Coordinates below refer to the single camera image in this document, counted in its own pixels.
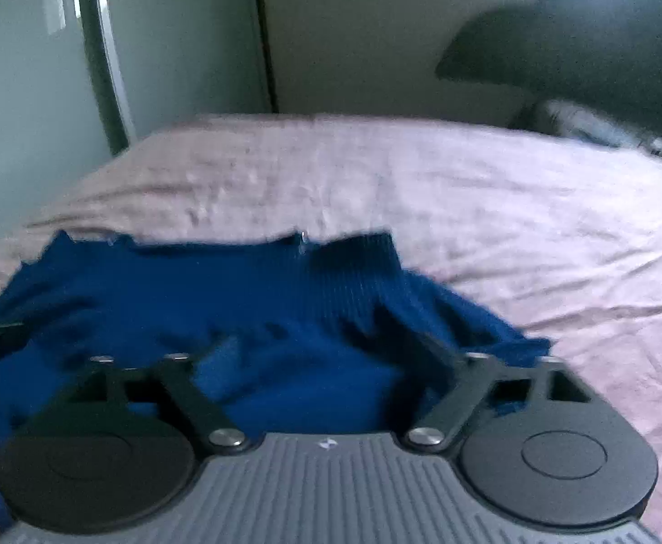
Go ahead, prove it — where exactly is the mirrored wardrobe sliding door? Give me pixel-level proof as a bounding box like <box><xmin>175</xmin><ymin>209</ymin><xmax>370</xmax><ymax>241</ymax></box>
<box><xmin>0</xmin><ymin>0</ymin><xmax>139</xmax><ymax>234</ymax></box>

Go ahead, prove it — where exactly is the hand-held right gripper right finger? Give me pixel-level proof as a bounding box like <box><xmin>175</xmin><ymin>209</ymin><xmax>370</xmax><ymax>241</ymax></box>
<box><xmin>385</xmin><ymin>317</ymin><xmax>594</xmax><ymax>453</ymax></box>

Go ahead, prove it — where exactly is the blue beaded v-neck sweater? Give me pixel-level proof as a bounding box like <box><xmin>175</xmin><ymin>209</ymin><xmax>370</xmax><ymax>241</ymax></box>
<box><xmin>0</xmin><ymin>229</ymin><xmax>554</xmax><ymax>534</ymax></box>

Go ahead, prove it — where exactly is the patterned pillow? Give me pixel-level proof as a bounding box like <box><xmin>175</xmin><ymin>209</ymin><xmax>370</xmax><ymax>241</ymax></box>
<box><xmin>511</xmin><ymin>99</ymin><xmax>662</xmax><ymax>170</ymax></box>

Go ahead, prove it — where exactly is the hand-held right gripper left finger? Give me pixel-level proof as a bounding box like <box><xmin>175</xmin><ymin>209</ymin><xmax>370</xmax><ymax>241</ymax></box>
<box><xmin>42</xmin><ymin>335</ymin><xmax>250</xmax><ymax>455</ymax></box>

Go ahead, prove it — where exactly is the curved dark headboard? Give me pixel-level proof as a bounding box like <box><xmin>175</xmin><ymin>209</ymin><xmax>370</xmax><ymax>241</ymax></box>
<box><xmin>435</xmin><ymin>0</ymin><xmax>662</xmax><ymax>144</ymax></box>

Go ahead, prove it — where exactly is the bed with pink bedspread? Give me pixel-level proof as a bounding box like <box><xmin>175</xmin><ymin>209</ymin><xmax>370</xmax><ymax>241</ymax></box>
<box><xmin>0</xmin><ymin>112</ymin><xmax>662</xmax><ymax>544</ymax></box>

